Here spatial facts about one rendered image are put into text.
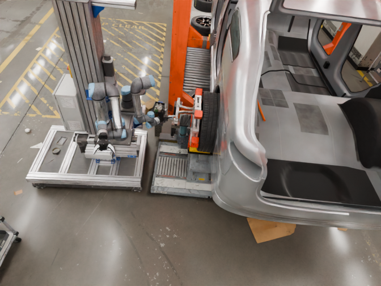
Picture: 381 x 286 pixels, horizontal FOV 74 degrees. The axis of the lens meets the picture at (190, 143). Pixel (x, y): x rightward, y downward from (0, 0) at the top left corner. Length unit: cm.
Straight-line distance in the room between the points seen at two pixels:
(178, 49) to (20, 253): 258
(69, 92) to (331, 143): 263
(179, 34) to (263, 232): 234
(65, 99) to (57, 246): 150
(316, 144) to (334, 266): 136
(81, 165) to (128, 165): 55
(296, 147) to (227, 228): 119
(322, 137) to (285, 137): 40
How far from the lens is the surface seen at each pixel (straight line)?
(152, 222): 303
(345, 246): 362
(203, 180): 316
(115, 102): 226
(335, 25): 810
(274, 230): 327
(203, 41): 486
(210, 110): 253
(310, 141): 288
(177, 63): 284
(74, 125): 283
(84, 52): 233
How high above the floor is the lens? 276
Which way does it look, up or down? 48 degrees down
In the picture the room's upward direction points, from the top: 9 degrees clockwise
